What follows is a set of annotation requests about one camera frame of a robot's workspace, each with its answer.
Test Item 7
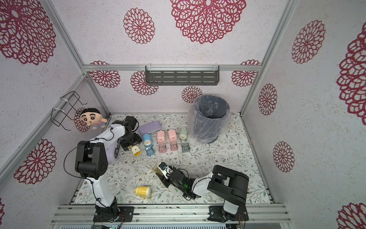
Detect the yellow pencil sharpener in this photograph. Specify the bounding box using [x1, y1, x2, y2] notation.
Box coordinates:
[134, 186, 152, 198]
[130, 145, 141, 157]

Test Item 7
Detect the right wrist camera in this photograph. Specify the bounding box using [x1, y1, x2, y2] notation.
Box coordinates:
[158, 162, 172, 178]

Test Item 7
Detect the grey wall shelf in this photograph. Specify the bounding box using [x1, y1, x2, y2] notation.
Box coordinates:
[145, 65, 220, 86]

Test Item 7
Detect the pink pencil sharpener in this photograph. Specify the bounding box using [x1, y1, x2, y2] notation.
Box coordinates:
[168, 129, 177, 142]
[157, 131, 166, 144]

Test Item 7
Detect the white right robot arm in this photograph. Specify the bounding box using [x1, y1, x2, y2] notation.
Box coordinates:
[153, 162, 249, 216]

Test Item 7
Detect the purple tissue box holder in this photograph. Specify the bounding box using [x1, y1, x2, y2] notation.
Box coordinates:
[98, 133, 120, 164]

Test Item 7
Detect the green pencil sharpener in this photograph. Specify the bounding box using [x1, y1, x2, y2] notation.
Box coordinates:
[179, 127, 188, 141]

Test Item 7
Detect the purple pencil case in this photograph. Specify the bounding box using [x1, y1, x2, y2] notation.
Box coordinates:
[138, 121, 162, 135]

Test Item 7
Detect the black wire wall basket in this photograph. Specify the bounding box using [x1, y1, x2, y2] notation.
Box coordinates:
[50, 91, 87, 131]

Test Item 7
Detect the blue sharpener shavings tray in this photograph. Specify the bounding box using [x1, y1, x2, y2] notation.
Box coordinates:
[145, 145, 155, 158]

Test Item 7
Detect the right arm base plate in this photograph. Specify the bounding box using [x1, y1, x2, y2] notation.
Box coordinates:
[207, 206, 249, 223]

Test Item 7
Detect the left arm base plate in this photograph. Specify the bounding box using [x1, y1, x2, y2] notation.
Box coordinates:
[93, 206, 134, 222]

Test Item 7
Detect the pink sharpener shavings tray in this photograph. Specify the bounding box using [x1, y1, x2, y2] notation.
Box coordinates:
[170, 141, 178, 152]

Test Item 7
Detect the clear plastic bin liner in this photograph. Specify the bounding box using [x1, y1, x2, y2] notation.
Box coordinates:
[187, 95, 232, 145]

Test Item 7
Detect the clear sharpener shavings tray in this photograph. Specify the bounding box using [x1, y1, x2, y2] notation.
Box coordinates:
[181, 142, 191, 153]

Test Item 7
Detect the grey trash bin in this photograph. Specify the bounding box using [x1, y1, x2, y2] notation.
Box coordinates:
[191, 95, 231, 145]

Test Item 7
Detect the blue pencil sharpener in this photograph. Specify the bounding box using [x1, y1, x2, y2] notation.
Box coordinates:
[142, 134, 153, 146]

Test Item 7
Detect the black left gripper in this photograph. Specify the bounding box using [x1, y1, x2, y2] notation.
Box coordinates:
[120, 132, 143, 152]

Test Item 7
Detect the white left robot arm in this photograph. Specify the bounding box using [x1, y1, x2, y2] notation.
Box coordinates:
[63, 116, 142, 218]

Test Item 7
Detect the Shin-chan plush doll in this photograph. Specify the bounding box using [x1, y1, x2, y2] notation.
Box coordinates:
[79, 108, 108, 130]

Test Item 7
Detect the yellow sharpener shavings tray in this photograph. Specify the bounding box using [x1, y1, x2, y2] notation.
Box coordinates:
[152, 164, 163, 175]

